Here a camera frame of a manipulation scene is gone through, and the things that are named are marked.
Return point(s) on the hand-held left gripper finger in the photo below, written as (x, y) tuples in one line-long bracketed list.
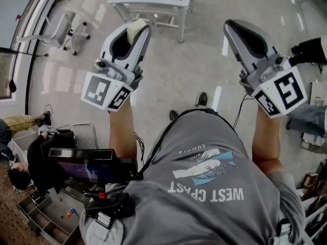
[(107, 45), (139, 48)]

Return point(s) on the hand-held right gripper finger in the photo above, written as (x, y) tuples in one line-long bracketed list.
[(255, 39), (238, 50)]

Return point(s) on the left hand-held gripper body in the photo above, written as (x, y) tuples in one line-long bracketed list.
[(98, 89)]

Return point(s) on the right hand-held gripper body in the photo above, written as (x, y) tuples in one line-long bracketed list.
[(281, 91)]

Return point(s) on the pale yellow food block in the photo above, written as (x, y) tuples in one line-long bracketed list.
[(135, 29)]

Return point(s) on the person's right forearm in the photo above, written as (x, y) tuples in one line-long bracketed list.
[(265, 142)]

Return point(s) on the person's left forearm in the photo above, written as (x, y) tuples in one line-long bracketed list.
[(122, 134)]

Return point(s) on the white box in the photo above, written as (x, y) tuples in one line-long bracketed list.
[(318, 93)]

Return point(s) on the grey office chair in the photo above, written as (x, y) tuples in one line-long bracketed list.
[(58, 33)]

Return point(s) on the person's dark shoe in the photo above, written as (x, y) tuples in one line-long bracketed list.
[(201, 99), (173, 115)]

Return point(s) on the black chest-mounted screen device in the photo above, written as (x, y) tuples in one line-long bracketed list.
[(102, 166)]

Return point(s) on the small orange toy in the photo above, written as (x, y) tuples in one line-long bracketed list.
[(71, 212)]

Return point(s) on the grey compartment shelf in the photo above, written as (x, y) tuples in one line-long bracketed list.
[(48, 218)]

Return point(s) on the person's grey printed T-shirt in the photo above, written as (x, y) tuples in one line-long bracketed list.
[(204, 213)]

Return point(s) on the metal cart frame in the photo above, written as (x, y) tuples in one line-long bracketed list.
[(92, 134)]

